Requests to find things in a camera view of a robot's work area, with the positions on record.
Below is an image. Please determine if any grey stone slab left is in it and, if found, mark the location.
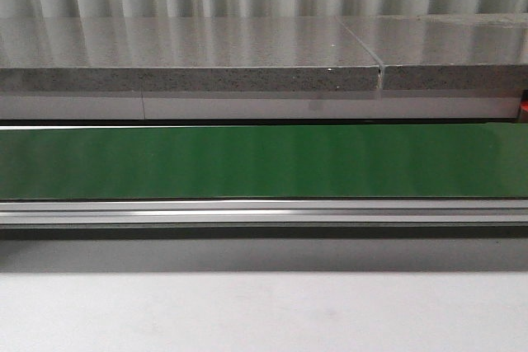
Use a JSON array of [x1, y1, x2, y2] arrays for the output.
[[1, 17, 379, 92]]

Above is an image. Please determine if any grey stone slab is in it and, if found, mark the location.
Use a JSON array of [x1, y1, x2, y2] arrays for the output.
[[340, 16, 527, 96], [1, 17, 379, 92]]

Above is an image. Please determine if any grey stone slab right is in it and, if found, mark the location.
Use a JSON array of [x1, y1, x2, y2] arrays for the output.
[[340, 16, 527, 96]]

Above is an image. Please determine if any green conveyor belt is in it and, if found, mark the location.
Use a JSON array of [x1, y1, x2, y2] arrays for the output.
[[1, 123, 527, 200]]

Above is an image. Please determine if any orange red object at edge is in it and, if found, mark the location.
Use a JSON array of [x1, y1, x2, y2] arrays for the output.
[[517, 90, 528, 124]]

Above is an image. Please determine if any aluminium conveyor side rail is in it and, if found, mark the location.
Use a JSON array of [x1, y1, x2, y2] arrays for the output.
[[1, 199, 527, 229]]

